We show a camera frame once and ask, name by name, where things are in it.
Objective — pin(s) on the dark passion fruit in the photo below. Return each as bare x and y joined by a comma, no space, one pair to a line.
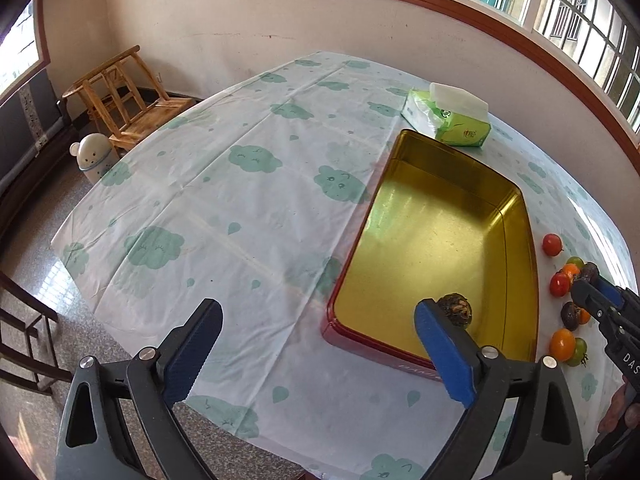
570,315
589,271

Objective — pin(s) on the green tissue pack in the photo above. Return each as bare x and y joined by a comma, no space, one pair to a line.
460,130

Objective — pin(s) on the white cloud print tablecloth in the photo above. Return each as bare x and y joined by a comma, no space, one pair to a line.
250,185

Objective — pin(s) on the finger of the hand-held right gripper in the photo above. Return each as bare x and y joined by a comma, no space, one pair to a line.
592,302
611,292

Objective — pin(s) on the dark wooden chair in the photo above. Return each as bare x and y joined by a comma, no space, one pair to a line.
30,332

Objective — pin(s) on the golden metal tin tray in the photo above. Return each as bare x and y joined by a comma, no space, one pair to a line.
440,230

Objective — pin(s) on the brown-framed barred window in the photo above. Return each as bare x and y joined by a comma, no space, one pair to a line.
575,10

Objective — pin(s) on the dark passion fruit tan patch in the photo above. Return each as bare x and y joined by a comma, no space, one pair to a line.
457,310

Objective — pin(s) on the small orange tomato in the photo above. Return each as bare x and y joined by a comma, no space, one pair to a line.
570,271

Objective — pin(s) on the white bear-shaped bin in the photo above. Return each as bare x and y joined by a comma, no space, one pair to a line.
95,157

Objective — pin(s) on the large green tomato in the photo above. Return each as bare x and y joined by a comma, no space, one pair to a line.
581,351

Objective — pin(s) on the light wooden chair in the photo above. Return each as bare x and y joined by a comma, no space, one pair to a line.
165,110

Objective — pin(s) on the brown-framed side window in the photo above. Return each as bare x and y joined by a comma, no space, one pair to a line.
20,45

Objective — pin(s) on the small green tomato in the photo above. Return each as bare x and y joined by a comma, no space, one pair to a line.
575,261

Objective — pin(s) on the person's right hand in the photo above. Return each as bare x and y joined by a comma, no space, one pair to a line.
620,405

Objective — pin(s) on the red tomato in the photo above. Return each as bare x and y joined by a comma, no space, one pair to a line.
560,285
552,244

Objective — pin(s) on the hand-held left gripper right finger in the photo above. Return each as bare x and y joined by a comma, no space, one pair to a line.
445,350

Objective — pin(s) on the orange tangerine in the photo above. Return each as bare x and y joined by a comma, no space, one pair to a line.
562,344

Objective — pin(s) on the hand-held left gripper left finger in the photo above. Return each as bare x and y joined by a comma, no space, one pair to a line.
192,355

